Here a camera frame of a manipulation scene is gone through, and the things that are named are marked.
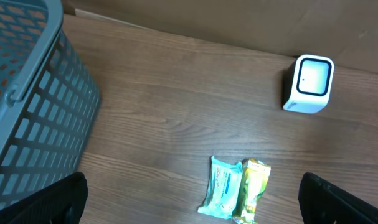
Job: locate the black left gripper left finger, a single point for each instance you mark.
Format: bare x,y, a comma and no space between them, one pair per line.
61,202

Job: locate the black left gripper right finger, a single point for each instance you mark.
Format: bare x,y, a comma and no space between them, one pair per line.
322,202

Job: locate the green yellow drink carton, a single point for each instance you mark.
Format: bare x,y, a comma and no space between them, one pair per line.
254,181

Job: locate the teal snack bar wrapper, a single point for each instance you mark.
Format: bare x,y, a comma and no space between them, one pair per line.
223,189

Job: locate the white barcode scanner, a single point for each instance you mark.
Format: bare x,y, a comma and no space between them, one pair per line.
307,84

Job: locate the grey plastic mesh basket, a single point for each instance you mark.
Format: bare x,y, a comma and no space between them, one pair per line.
48,99

